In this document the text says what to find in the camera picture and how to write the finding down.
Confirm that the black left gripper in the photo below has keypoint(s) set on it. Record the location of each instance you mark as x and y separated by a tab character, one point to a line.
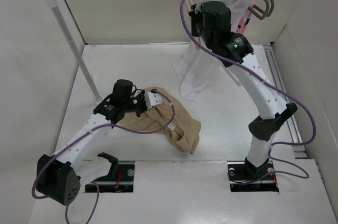
141	95

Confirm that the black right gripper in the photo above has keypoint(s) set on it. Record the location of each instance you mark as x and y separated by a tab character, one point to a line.
194	17

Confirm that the beige t shirt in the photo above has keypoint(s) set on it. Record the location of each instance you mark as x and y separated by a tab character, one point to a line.
170	119

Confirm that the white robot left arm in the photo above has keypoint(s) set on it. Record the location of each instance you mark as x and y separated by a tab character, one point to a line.
58	176

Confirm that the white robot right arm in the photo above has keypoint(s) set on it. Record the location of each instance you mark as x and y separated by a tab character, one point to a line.
237	55

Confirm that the pink garment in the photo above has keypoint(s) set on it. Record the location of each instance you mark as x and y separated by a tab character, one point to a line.
240	15

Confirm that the white tank top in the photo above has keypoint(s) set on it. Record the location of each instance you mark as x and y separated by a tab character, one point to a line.
196	69

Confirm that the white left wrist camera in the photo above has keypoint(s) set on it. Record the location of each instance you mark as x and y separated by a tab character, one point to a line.
152	99

